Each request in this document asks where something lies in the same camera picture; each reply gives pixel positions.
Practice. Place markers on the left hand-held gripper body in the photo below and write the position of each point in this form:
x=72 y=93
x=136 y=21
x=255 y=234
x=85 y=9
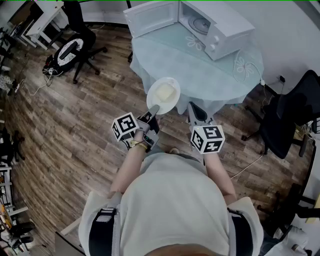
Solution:
x=125 y=126

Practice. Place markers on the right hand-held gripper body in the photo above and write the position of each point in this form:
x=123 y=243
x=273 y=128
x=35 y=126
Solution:
x=207 y=138

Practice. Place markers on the white round plate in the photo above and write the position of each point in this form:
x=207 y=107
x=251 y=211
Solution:
x=152 y=100

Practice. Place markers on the white microwave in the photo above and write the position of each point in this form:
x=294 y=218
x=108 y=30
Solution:
x=225 y=27

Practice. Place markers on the person's right forearm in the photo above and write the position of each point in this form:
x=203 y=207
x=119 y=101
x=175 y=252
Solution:
x=220 y=175

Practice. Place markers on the person's left forearm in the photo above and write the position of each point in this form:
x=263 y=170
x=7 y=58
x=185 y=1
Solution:
x=130 y=170

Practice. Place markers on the person's left hand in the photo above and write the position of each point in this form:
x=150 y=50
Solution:
x=141 y=131

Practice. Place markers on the round table with light cloth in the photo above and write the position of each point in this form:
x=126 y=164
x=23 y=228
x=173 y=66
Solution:
x=175 y=57

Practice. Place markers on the person's white shirt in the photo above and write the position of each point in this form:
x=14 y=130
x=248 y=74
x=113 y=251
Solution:
x=175 y=205

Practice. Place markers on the black mesh office chair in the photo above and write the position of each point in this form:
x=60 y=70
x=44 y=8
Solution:
x=295 y=110

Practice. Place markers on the patterned seat cushion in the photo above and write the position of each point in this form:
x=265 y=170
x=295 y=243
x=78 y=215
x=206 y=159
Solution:
x=66 y=56

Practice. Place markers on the white power strip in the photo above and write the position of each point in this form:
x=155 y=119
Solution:
x=15 y=87

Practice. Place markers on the white desk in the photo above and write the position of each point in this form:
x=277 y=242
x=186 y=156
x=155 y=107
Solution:
x=47 y=17

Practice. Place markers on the black wall plug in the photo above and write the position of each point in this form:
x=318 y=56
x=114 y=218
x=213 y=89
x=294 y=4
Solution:
x=282 y=79

